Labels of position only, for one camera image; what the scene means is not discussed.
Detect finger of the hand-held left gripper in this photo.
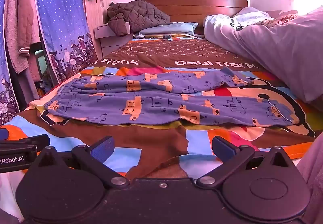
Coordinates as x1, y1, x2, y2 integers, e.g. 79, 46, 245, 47
0, 134, 51, 150

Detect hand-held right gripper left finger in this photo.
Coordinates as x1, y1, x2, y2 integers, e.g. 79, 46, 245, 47
30, 136, 130, 188

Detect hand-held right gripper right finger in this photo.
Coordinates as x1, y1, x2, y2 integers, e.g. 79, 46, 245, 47
196, 135, 296, 187

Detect blue printed pants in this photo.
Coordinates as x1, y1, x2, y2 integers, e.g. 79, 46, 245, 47
43, 67, 301, 127

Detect person's pink garment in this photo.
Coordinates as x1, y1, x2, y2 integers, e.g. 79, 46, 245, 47
295, 131, 323, 224

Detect colourful printed bed sheet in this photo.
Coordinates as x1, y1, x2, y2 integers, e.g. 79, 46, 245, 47
0, 37, 323, 181

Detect pale wooden nightstand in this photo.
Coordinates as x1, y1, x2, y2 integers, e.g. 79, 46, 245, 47
93, 22, 135, 59

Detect pink fleece coat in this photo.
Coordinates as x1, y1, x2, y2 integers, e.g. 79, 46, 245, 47
4, 0, 31, 74

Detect lavender duvet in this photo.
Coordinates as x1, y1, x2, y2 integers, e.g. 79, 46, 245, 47
203, 6, 323, 105

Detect light blue pillow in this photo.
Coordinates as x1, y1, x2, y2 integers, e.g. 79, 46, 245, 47
133, 22, 200, 38

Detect pale blue crumpled pillow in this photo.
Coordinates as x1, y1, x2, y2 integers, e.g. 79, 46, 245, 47
232, 6, 274, 29

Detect floral patterned cloth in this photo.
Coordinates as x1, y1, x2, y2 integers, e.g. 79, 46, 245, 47
261, 13, 299, 29

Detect wooden headboard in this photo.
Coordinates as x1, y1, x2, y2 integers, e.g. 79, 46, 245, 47
140, 0, 249, 36

